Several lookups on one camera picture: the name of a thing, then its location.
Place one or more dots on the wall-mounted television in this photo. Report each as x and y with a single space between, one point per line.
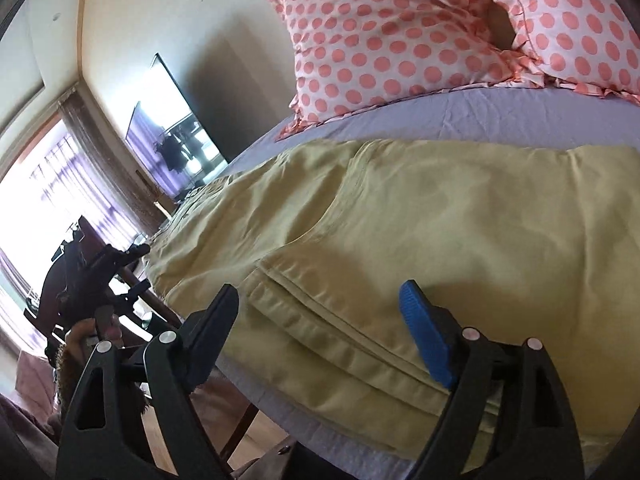
175 130

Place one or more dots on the pink polka dot pillow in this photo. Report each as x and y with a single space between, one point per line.
575 20
380 35

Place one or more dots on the person's left hand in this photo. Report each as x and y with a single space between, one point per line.
80 337

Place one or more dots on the dark wooden chair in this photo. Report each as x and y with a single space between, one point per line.
55 290

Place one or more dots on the pink cloth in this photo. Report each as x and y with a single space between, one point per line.
35 377

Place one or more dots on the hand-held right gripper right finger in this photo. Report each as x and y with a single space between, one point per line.
425 332

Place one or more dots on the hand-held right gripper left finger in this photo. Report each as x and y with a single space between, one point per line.
216 331

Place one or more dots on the brown sheer curtain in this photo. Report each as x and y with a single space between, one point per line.
100 160

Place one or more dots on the yellow pants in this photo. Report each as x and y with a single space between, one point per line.
400 220

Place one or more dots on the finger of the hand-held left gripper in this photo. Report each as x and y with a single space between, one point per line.
134 292
134 254

